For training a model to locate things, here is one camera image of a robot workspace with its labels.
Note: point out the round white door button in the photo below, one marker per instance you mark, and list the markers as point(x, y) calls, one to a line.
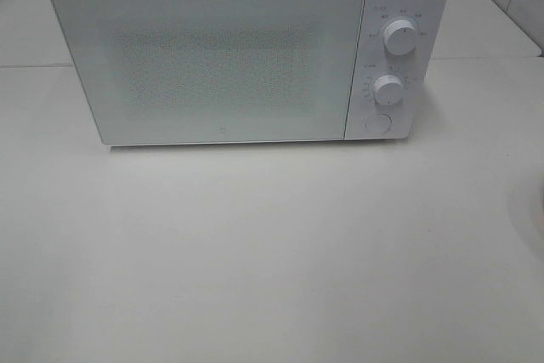
point(378, 124)

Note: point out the white microwave door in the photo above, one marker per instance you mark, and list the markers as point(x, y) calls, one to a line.
point(171, 72)

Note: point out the lower white control knob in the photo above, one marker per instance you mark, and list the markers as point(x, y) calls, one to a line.
point(388, 90)

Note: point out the white control knob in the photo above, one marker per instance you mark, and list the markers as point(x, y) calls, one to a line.
point(400, 36)
point(388, 90)

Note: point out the upper white control knob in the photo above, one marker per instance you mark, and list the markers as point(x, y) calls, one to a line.
point(400, 36)

